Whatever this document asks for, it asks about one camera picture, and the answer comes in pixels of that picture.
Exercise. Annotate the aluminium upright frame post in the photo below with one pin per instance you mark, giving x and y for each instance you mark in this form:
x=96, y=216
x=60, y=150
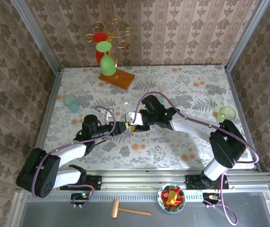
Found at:
x=246, y=33
x=37, y=37

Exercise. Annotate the small wooden mallet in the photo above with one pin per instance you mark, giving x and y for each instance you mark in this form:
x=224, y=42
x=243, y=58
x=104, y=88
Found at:
x=115, y=209

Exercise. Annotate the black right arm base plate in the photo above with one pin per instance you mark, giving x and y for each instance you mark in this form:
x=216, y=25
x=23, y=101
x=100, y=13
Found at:
x=191, y=182

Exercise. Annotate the red wine glass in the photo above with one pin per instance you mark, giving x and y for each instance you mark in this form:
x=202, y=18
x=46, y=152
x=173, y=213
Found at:
x=99, y=36

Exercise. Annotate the grey metal shelf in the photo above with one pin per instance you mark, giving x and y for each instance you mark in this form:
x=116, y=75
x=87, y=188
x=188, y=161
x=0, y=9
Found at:
x=243, y=212

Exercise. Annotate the red yellow snack packets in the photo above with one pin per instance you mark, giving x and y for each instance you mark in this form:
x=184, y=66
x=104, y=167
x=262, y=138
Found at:
x=171, y=196

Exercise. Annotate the green plastic tumbler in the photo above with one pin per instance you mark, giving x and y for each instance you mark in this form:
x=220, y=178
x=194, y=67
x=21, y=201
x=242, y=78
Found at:
x=227, y=114

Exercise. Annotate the green wine glass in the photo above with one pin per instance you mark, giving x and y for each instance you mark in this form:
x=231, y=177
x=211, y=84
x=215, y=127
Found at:
x=107, y=66

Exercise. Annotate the aluminium table side rail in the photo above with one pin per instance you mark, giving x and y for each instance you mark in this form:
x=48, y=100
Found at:
x=241, y=113
x=47, y=118

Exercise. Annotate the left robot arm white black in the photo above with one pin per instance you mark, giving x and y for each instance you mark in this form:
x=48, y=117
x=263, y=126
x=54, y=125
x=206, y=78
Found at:
x=73, y=152

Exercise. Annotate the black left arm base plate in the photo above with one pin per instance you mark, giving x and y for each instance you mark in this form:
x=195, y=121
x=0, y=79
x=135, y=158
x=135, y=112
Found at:
x=95, y=182

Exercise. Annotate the patterned bowl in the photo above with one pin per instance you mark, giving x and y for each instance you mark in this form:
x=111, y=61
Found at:
x=160, y=203

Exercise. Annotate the teal plastic tumbler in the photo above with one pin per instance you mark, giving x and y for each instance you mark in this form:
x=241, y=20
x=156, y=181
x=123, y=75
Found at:
x=71, y=104

